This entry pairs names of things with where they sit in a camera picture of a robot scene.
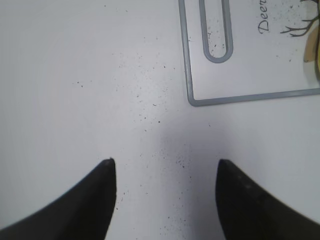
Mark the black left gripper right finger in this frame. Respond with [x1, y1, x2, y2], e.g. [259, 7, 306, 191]
[215, 159, 320, 240]

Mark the yellow plastic banana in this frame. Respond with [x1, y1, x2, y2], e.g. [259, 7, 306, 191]
[302, 0, 320, 63]

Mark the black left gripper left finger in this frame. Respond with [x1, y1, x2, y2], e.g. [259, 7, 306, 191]
[0, 158, 117, 240]

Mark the white cutting board grey rim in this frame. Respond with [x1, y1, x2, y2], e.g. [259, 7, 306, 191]
[178, 0, 320, 107]

